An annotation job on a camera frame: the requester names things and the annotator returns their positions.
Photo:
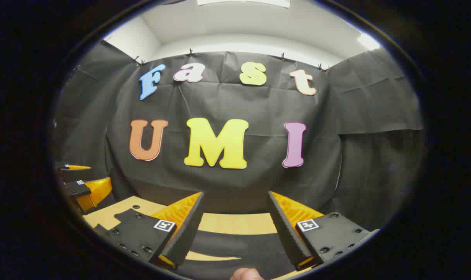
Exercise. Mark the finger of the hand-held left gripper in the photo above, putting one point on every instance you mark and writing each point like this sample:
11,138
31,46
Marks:
95,190
77,167

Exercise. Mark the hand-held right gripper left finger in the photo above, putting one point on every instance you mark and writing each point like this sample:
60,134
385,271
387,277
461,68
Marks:
186,233

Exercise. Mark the black backdrop cloth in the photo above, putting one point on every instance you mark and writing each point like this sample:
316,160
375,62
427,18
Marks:
258,182

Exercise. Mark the ceiling light panel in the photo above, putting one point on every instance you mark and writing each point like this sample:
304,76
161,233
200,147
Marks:
368,41

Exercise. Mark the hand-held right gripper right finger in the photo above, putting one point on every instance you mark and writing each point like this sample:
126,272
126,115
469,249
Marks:
288,237

